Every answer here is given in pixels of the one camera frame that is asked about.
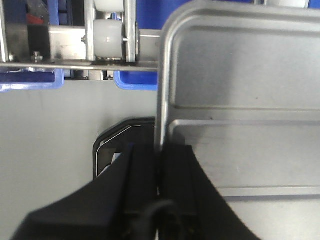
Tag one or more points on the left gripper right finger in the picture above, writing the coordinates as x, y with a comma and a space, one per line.
199, 203

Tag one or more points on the blue bin lower left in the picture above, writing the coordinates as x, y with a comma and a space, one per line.
28, 80

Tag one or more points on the silver metal tray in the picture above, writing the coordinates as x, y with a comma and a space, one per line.
240, 83

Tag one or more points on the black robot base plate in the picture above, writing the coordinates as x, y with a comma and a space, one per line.
113, 141

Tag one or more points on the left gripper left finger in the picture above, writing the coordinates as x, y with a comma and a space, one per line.
101, 209

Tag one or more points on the small blue bin centre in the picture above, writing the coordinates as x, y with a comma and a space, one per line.
136, 80

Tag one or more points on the left white roller track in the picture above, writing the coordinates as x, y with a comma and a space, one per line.
111, 30

